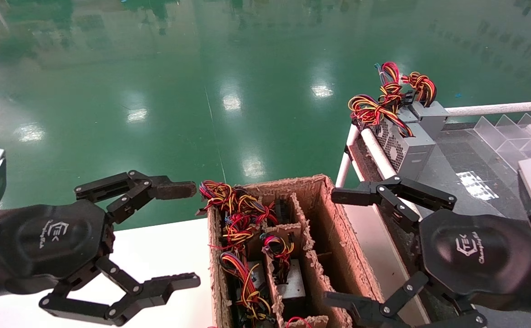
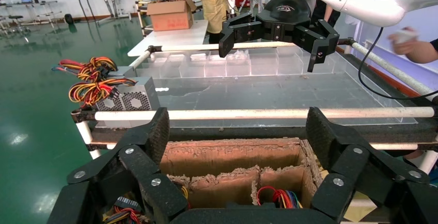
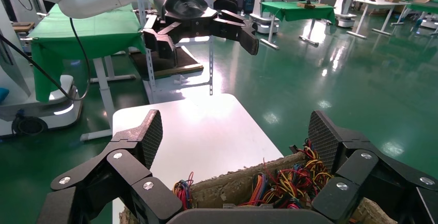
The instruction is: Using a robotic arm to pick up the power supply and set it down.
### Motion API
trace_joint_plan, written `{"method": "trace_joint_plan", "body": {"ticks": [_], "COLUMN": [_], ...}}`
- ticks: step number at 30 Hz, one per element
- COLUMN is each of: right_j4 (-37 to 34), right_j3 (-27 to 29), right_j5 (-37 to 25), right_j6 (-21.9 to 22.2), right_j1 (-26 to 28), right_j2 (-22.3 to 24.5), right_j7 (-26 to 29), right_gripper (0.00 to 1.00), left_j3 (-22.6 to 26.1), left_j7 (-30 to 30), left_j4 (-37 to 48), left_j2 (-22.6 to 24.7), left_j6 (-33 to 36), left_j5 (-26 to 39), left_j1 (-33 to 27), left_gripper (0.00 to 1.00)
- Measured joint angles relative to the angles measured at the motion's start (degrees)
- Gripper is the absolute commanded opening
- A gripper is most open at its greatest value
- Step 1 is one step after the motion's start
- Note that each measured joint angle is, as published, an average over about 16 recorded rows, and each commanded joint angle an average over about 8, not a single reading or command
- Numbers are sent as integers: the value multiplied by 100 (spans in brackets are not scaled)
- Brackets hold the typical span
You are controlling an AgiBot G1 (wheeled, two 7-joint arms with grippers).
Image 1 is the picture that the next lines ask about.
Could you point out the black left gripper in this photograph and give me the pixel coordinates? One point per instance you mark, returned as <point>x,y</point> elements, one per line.
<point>51,237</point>

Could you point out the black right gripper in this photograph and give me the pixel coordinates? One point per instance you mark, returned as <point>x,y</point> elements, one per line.
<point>475,255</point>

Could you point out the brown cardboard box with dividers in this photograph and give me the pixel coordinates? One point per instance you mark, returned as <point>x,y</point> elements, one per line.
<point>338,246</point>

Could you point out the perforated grey power supply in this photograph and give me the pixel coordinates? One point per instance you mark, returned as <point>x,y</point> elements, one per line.
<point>411,155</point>

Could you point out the clear acrylic divider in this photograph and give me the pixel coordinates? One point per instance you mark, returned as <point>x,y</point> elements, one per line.
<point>511,136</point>

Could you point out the white frame leg pipe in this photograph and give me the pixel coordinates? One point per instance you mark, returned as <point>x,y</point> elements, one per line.
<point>344,168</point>

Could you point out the long white frame pipe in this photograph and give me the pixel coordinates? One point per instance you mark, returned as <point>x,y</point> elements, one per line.
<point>379,155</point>

